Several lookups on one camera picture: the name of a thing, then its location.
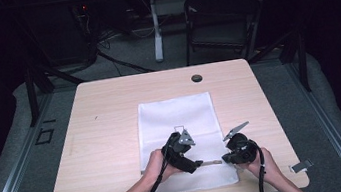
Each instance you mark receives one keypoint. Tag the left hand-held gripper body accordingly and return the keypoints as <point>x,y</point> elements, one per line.
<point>176,150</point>

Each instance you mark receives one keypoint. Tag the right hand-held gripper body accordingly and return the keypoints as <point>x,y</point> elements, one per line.
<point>243,149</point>

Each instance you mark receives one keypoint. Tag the white towel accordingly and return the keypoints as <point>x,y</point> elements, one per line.
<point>178,118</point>

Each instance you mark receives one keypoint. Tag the person's left hand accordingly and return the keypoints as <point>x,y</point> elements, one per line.
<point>156,167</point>

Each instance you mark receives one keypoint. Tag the person's right hand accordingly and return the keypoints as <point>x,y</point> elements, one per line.
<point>269,166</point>

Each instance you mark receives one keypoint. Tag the grey tape piece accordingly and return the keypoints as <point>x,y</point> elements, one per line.
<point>301,166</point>

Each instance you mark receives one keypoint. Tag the black metal stand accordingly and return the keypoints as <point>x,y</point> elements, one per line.
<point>302,64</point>
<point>32,95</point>

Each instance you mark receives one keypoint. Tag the white desk leg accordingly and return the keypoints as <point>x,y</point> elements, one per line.
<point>156,34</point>

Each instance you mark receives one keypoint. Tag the black folding chair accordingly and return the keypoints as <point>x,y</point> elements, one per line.
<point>222,24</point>

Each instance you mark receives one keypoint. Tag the black tape strip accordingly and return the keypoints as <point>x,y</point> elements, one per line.
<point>49,120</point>

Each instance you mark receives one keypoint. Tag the black tape square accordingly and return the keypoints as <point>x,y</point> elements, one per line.
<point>37,137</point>

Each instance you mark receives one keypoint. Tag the dark computer tower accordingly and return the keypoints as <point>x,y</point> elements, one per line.
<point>59,34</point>

